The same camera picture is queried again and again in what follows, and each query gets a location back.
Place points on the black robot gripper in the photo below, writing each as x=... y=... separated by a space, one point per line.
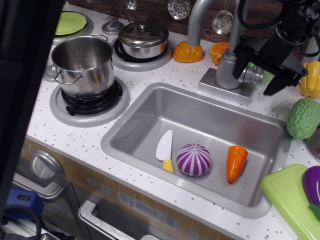
x=273 y=55

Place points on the silver faucet lever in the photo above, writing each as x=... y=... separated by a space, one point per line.
x=252 y=76

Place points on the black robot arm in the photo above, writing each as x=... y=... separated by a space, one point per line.
x=297 y=21

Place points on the green toy cabbage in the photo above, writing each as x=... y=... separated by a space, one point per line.
x=267 y=77

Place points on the silver toy faucet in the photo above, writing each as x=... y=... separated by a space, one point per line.
x=220 y=82

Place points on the yellow toy bell pepper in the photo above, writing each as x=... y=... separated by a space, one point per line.
x=310 y=84

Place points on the green bumpy toy gourd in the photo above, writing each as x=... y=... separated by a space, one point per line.
x=303 y=118

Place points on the hanging steel ladle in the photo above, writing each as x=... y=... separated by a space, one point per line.
x=223 y=20

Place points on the orange toy pumpkin half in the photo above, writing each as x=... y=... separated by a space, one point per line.
x=185 y=53

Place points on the grey toy sink basin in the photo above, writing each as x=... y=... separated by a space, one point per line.
x=212 y=149

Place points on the orange toy carrot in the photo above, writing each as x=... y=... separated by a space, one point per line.
x=236 y=159

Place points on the steel bowl rim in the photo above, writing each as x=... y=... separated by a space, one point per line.
x=313 y=145

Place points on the hanging slotted steel spoon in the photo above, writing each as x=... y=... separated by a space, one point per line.
x=179 y=9

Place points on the purple striped toy onion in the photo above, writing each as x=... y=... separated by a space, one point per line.
x=194 y=159

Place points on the purple toy eggplant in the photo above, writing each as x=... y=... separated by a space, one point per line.
x=311 y=187

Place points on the green cutting board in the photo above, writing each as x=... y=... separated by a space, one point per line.
x=285 y=190

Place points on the small steel pot with lid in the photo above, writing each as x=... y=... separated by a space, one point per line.
x=143 y=39

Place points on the rear stove burner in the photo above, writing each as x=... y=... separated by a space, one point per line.
x=124 y=62

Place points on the stove burner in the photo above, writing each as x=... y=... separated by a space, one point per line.
x=124 y=62
x=90 y=113

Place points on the hanging steel utensil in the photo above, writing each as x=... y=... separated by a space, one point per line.
x=131 y=5

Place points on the silver stove knob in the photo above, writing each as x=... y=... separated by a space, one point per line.
x=112 y=27

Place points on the large steel pot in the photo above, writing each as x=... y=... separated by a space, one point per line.
x=83 y=66

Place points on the front stove burner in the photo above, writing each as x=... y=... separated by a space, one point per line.
x=90 y=113

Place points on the green toy plate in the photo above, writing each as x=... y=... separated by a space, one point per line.
x=70 y=23

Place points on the silver oven dial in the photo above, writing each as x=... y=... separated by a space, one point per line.
x=44 y=166

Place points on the blue clamp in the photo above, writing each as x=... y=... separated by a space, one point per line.
x=23 y=204

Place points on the white toy knife yellow handle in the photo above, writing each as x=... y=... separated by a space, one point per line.
x=164 y=151

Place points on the silver oven door handle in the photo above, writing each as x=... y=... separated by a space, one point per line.
x=106 y=222

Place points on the black foreground post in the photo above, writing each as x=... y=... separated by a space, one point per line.
x=27 y=29

